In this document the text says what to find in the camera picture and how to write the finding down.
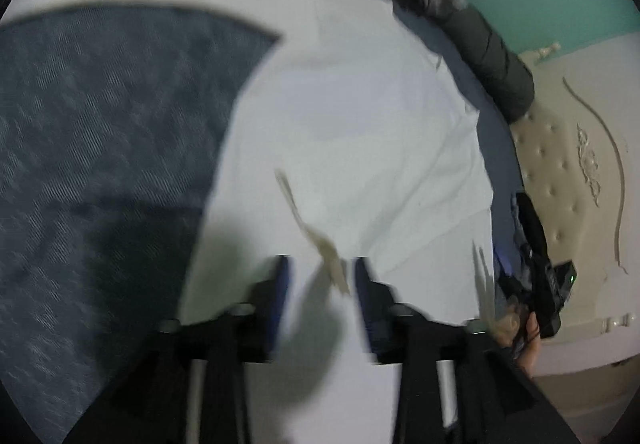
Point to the cream tufted headboard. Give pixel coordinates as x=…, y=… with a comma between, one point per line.
x=578, y=149

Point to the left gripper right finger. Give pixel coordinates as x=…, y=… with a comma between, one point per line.
x=455, y=384

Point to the person right hand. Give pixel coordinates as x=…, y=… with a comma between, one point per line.
x=517, y=332

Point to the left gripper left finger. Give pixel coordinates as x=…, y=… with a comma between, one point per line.
x=186, y=384

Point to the dark grey rolled duvet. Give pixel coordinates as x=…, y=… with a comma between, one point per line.
x=502, y=73

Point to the white long sleeve shirt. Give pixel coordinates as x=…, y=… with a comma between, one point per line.
x=361, y=120

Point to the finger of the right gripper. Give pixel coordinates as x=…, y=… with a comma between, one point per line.
x=505, y=268

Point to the blue bed sheet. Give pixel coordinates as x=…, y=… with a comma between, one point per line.
x=107, y=148

